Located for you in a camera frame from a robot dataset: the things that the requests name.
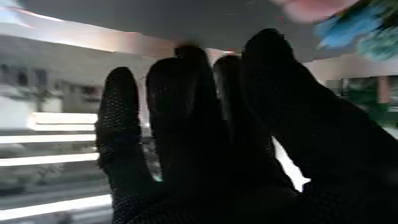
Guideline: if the blue flower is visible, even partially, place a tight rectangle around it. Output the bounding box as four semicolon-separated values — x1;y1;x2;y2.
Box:
312;4;388;49

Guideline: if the dark green flower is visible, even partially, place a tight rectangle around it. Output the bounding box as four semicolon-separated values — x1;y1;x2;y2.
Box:
354;26;398;62

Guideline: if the pink flower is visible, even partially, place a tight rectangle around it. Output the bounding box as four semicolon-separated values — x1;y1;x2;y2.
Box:
271;0;361;24

